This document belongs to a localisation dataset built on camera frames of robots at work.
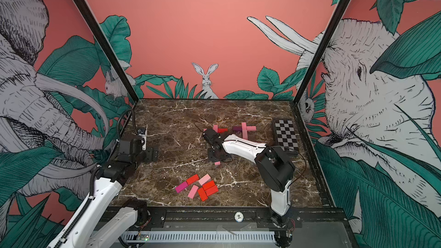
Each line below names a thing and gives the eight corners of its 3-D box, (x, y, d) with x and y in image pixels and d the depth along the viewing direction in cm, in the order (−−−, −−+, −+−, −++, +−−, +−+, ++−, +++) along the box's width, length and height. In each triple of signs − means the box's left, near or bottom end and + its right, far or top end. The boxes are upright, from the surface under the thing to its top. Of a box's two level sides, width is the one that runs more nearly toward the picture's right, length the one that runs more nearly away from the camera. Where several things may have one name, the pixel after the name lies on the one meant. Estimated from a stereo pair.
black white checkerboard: (276, 151, 98) (278, 147, 95) (270, 122, 112) (271, 118, 109) (298, 151, 99) (301, 147, 95) (290, 122, 112) (292, 118, 109)
